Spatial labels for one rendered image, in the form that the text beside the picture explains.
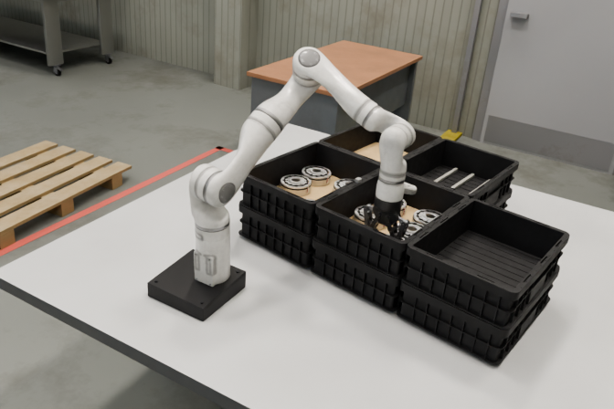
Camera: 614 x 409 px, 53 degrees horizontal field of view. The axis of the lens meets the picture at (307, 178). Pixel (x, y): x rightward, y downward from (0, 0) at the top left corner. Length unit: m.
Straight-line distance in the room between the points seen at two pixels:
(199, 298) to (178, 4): 5.05
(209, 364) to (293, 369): 0.20
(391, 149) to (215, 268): 0.56
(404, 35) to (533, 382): 3.94
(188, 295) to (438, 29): 3.84
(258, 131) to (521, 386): 0.89
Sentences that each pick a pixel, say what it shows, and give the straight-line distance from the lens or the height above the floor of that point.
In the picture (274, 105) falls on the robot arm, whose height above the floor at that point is 1.22.
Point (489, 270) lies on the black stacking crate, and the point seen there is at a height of 0.83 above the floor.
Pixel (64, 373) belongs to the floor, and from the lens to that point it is 2.61.
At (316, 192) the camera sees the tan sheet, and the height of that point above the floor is 0.83.
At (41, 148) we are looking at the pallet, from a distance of 4.32.
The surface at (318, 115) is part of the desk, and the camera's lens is 3.67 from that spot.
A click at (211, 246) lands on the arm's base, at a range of 1.62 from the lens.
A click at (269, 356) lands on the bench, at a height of 0.70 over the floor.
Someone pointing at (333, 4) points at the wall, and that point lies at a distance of 5.47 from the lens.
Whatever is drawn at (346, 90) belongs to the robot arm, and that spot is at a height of 1.27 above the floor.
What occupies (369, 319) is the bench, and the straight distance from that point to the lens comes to 1.69.
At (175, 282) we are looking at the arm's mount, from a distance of 1.71.
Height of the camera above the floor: 1.73
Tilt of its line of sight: 25 degrees down
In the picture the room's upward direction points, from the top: 5 degrees clockwise
